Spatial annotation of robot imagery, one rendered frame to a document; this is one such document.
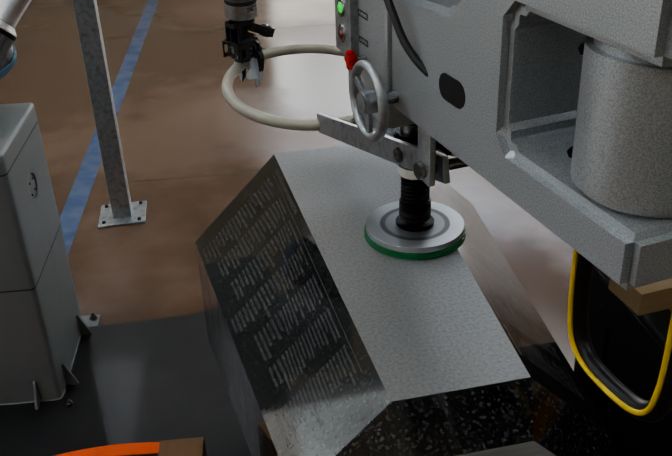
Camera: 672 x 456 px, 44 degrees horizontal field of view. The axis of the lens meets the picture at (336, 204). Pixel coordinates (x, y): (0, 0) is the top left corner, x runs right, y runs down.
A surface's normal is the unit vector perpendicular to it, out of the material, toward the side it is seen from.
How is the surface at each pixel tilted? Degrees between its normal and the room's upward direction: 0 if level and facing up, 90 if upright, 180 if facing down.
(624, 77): 90
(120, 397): 0
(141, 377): 0
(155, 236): 0
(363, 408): 45
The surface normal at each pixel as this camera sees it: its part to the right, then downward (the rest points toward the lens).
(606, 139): -0.82, 0.29
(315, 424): -0.71, -0.52
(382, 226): -0.04, -0.88
